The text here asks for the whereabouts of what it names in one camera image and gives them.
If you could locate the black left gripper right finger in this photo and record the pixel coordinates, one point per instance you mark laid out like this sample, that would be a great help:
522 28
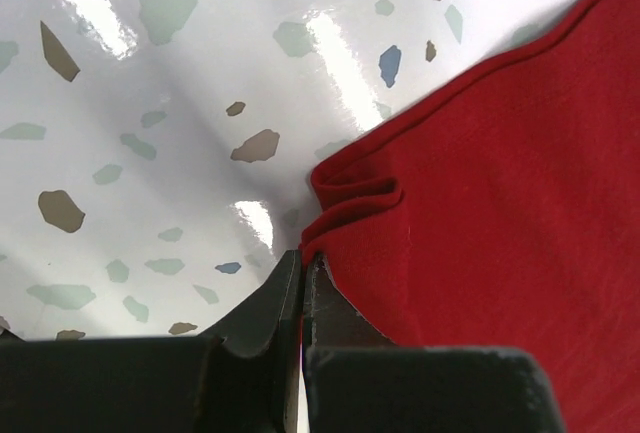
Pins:
357 380

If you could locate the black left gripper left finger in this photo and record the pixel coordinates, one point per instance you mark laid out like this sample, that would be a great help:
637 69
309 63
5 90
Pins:
239 375

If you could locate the red t shirt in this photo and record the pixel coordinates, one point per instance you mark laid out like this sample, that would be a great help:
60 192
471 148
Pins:
503 209

